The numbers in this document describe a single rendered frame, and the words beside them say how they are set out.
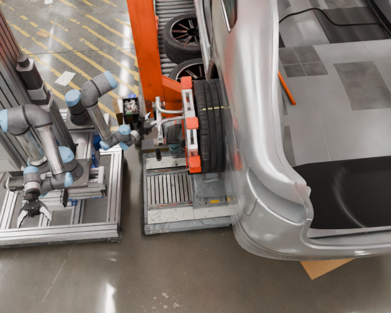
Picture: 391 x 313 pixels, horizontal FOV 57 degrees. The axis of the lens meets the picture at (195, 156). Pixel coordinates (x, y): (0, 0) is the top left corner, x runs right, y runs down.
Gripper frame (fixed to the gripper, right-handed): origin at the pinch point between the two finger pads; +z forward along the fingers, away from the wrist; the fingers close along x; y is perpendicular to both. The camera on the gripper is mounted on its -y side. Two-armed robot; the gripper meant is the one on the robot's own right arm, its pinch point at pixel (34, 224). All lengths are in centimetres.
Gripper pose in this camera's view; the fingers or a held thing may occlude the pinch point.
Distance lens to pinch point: 193.6
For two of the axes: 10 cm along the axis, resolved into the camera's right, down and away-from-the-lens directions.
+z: 3.2, 7.7, -5.6
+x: -9.4, 1.8, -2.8
